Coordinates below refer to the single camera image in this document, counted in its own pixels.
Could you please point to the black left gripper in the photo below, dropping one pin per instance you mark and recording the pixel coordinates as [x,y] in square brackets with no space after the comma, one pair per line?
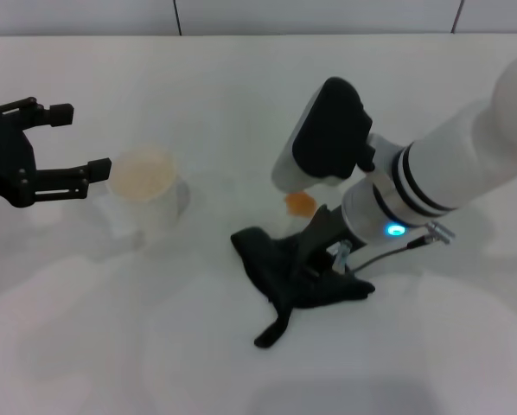
[3,160]

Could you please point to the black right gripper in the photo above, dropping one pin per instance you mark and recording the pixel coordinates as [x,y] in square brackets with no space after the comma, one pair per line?
[327,233]

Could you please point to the dark blue rag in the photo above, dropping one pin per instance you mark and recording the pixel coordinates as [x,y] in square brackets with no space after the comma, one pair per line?
[267,259]

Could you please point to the white paper cup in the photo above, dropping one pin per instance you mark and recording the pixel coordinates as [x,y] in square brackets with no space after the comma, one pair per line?
[142,177]

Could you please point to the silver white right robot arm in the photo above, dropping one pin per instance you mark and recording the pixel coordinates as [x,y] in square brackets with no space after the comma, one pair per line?
[457,164]

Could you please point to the brown water stain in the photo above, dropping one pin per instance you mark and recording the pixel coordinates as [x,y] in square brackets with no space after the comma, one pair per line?
[301,203]

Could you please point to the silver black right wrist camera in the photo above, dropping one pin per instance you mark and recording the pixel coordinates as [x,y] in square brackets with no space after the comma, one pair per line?
[327,129]

